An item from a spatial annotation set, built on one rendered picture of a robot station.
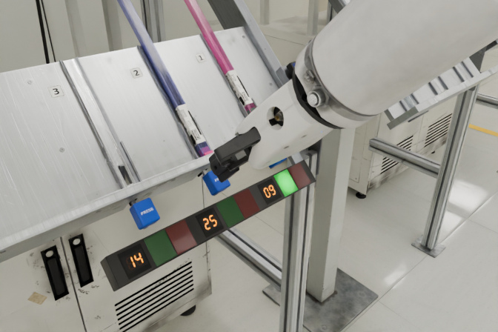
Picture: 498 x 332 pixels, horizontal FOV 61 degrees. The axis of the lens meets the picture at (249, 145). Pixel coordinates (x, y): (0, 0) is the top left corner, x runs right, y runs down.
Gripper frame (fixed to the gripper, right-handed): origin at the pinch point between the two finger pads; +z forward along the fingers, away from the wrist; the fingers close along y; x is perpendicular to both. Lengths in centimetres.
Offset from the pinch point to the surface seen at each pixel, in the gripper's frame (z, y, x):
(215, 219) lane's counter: 11.1, -2.3, -4.5
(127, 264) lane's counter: 11.1, -15.0, -4.4
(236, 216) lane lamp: 11.1, 0.8, -5.5
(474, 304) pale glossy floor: 48, 80, -61
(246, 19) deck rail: 8.9, 19.2, 22.9
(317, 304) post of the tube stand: 69, 44, -38
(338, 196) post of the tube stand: 41, 48, -13
